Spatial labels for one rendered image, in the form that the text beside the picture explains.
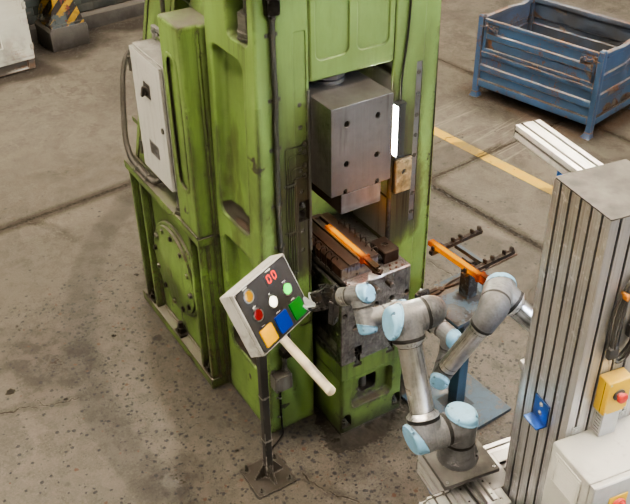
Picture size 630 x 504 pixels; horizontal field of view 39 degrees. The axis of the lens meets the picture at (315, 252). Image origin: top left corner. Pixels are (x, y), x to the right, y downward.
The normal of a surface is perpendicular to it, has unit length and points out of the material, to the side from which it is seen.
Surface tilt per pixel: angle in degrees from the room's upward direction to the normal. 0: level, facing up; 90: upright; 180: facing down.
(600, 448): 0
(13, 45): 90
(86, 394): 0
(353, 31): 90
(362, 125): 90
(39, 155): 0
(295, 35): 90
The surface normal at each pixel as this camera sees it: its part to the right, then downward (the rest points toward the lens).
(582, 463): -0.01, -0.82
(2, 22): 0.62, 0.44
